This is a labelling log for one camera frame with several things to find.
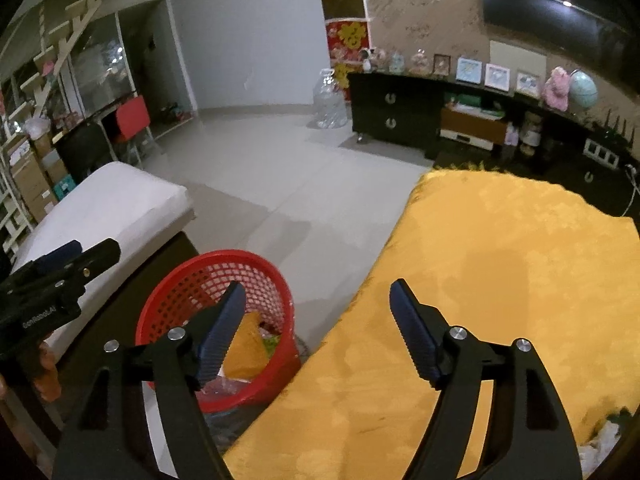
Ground yellow tablecloth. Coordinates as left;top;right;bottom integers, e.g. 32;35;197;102
220;169;640;480

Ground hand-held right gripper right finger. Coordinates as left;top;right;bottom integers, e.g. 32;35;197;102
389;279;585;480

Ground brown storage box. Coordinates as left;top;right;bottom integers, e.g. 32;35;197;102
440;107;508;151

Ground colourful floor toys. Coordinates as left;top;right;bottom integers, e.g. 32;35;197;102
160;102;193;121

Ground pink plush toy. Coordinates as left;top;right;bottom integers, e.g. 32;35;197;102
542;67;572;111

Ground stack of cardboard boxes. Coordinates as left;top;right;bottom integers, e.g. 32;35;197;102
0;130;71;226

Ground pale pink plastic bag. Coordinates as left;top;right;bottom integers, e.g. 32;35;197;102
200;379;251;402

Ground yellow cloth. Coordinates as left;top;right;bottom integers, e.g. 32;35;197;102
222;310;272;378

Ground blue photo frame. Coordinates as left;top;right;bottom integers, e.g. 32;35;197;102
456;57;483;85

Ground white cushioned bench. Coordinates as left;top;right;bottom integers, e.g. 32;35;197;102
10;161;197;361

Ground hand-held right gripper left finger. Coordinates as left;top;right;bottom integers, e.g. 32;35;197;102
52;281;247;480

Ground red chair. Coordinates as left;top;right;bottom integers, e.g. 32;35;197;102
115;96;157;167

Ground clear plastic water jug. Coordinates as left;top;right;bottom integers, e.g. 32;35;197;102
311;69;349;130

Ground black flat television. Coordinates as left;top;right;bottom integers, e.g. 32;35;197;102
477;0;640;68

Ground person's left hand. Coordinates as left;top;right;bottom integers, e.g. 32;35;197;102
31;340;60;403

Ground small white photo frame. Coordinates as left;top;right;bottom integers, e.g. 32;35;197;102
515;70;542;98

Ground wooden staircase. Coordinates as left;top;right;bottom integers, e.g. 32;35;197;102
0;0;106;126

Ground glass sliding door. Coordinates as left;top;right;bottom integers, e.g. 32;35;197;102
70;12;138;111

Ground red festive wall poster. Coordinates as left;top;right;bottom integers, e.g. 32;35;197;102
325;19;372;67

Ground black chair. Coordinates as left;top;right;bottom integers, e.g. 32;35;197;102
54;121;117;186

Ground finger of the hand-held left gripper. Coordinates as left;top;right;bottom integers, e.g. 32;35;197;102
10;240;83;283
50;238;122;291

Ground red plastic mesh basket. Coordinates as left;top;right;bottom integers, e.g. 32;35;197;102
135;252;301;413

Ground black television cabinet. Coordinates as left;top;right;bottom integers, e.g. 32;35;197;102
346;71;640;221

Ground green flat box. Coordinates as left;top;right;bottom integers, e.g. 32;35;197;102
445;94;506;116

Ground white crumpled tissue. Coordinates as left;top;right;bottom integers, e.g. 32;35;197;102
580;407;633;468

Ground pale blue globe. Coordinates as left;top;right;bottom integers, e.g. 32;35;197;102
567;70;598;111

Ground white socket panel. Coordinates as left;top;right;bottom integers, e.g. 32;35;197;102
584;139;620;168

